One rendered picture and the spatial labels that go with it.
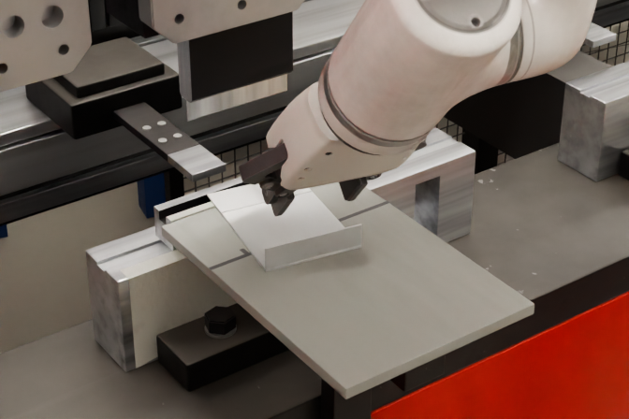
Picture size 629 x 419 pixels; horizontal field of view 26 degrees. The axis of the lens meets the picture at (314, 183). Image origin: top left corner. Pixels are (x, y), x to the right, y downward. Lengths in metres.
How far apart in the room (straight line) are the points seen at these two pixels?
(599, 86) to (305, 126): 0.60
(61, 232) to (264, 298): 2.01
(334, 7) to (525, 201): 0.34
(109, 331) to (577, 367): 0.48
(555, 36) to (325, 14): 0.74
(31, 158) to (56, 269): 1.56
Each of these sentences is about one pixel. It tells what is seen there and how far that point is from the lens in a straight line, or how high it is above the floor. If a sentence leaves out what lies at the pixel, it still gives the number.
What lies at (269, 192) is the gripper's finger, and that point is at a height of 1.07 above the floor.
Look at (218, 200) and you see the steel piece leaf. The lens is 1.18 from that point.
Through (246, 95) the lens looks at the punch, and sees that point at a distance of 1.16.
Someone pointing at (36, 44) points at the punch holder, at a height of 1.20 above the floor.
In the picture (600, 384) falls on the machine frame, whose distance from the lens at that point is 1.44.
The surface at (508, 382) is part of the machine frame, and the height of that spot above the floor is 0.79.
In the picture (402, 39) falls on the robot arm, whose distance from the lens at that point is 0.79.
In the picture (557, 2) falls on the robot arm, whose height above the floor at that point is 1.28.
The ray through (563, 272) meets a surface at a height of 0.88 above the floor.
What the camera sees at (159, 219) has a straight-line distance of 1.18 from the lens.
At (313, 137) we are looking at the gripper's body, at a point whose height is 1.17.
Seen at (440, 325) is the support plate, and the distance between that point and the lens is 1.03.
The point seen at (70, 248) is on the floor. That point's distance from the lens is 2.99.
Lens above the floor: 1.61
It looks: 30 degrees down
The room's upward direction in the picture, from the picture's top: straight up
